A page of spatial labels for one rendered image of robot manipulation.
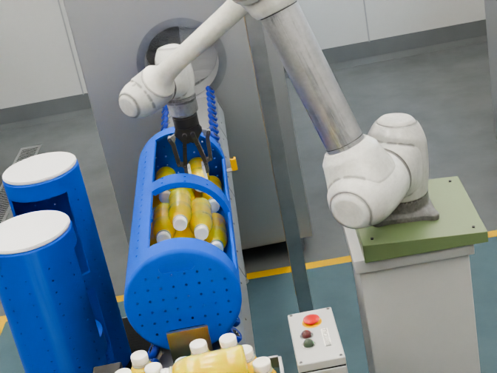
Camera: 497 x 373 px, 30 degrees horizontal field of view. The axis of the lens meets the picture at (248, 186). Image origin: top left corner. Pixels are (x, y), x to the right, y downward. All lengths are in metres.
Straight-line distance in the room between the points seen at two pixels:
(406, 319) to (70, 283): 1.06
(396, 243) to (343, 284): 1.91
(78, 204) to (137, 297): 1.27
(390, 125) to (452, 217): 0.31
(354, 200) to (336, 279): 2.16
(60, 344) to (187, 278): 0.91
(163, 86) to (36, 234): 0.70
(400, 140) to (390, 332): 0.55
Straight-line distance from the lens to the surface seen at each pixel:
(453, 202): 2.62
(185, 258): 2.20
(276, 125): 3.58
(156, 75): 2.55
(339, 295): 4.26
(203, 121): 3.91
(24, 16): 7.44
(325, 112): 2.27
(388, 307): 2.57
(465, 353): 2.70
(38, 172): 3.48
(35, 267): 2.92
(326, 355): 1.95
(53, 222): 3.02
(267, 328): 4.13
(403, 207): 2.51
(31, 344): 3.07
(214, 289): 2.24
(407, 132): 2.43
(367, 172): 2.27
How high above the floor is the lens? 2.21
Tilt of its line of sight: 24 degrees down
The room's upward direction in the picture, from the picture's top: 11 degrees counter-clockwise
